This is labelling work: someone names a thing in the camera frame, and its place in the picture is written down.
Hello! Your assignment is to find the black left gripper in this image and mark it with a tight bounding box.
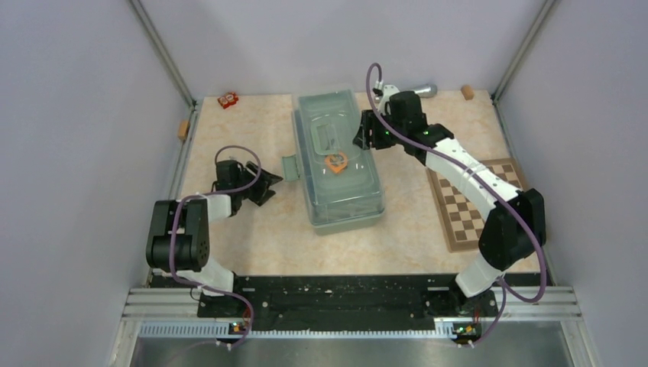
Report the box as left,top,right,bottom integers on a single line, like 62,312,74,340
235,161,283,206

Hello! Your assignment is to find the silver metal cylinder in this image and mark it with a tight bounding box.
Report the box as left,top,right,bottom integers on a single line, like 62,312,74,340
413,84,438,99

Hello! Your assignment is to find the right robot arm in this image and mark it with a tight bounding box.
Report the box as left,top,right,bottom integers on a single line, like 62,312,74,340
353,88,547,315

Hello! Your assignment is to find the wooden block back right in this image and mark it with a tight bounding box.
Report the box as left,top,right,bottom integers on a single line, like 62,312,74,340
460,84,475,101

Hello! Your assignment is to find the translucent green plastic toolbox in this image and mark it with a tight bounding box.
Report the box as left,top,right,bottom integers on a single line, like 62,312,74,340
282,87,385,235

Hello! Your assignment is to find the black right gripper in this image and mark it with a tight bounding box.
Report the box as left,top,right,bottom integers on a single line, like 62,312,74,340
354,108,407,151

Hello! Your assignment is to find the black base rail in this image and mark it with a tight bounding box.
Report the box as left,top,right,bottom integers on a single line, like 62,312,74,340
151,273,552,333

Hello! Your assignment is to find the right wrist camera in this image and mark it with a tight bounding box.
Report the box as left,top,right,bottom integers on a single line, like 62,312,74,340
371,84,400,115

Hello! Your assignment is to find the wooden block left rail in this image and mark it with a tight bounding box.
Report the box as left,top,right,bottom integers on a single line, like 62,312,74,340
177,120,190,142

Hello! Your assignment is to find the wooden chessboard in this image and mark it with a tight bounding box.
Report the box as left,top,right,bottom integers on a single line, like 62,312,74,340
427,158,528,253

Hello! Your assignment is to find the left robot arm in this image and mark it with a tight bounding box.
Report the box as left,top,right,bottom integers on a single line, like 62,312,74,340
145,159,283,316

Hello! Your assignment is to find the orange tape measure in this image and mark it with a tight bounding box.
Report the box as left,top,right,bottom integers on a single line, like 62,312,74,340
325,151,348,174

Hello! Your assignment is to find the red owl toy block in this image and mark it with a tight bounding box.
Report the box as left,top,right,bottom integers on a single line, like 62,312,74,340
217,92,239,109

